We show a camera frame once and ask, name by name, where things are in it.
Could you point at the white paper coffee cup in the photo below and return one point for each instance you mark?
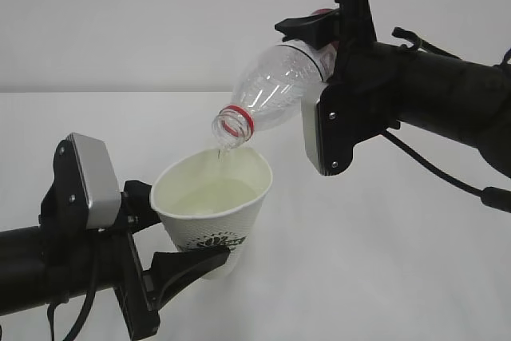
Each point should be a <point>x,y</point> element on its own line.
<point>212,199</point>

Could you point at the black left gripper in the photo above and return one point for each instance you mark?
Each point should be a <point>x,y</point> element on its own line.
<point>142,293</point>

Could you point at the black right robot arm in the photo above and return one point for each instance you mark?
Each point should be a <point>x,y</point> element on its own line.
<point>466,102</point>

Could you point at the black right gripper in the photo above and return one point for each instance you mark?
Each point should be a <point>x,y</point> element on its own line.
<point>358,102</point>

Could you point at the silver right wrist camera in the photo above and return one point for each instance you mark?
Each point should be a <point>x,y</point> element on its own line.
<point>311,123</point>

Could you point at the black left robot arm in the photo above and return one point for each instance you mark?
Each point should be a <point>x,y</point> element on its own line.
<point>83,243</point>

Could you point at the clear plastic water bottle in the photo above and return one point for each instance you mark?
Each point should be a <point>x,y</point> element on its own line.
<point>270,90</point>

